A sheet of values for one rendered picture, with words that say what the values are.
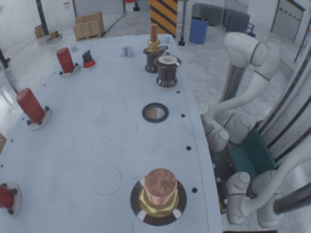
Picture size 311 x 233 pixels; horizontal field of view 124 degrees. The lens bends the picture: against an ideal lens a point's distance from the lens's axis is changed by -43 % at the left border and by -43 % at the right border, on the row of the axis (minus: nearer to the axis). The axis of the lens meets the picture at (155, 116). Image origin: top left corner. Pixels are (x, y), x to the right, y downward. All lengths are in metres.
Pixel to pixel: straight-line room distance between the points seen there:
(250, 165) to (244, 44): 0.92
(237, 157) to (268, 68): 0.77
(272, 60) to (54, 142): 0.92
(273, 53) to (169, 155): 0.64
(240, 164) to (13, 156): 1.37
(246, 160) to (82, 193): 1.16
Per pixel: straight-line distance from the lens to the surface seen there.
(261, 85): 0.76
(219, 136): 0.84
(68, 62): 0.78
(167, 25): 5.32
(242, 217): 0.80
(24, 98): 0.54
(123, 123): 0.44
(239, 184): 0.79
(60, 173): 0.43
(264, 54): 0.75
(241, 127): 1.09
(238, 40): 0.78
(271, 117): 1.11
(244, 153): 1.30
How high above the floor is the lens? 1.70
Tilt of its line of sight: 49 degrees down
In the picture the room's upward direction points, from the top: straight up
